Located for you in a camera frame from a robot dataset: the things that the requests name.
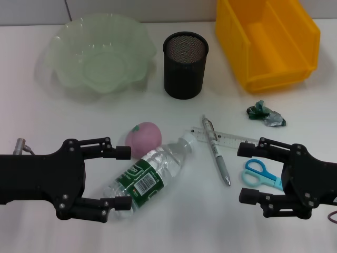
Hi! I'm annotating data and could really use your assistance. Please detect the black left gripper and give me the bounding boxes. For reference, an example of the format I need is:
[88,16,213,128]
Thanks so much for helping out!
[0,139,86,220]

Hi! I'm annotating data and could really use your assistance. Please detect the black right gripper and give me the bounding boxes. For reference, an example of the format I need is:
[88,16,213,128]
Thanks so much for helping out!
[237,137,337,219]

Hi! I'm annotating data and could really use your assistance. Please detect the blue scissors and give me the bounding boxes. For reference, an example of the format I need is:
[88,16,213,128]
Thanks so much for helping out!
[241,159,285,191]

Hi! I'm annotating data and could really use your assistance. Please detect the pink peach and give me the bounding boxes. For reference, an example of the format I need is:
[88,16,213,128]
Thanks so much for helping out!
[124,121,162,159]

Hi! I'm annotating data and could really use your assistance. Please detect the grey ballpoint pen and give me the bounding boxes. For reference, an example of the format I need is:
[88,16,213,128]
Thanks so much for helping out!
[202,114,232,187]

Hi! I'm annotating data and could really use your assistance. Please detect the clear green-label water bottle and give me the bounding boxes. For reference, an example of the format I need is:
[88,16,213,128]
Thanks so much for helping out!
[101,132,197,219]

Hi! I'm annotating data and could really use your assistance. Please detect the clear plastic ruler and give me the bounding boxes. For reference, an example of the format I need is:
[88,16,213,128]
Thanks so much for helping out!
[190,126,260,152]

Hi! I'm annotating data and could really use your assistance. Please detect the green plastic wrapper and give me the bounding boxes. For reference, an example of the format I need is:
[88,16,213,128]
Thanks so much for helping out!
[246,100,288,128]

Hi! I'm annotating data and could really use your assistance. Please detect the translucent green fruit plate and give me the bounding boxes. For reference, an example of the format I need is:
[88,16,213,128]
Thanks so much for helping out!
[35,16,158,94]

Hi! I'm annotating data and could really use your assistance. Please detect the black mesh pen holder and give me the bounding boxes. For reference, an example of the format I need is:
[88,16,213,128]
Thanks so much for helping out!
[162,31,210,100]

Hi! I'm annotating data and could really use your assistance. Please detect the yellow plastic bin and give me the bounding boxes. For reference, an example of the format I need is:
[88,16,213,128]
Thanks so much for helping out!
[215,0,321,93]

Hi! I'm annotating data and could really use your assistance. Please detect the left arm grey cable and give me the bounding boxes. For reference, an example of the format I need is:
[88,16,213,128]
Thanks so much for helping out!
[14,138,35,156]

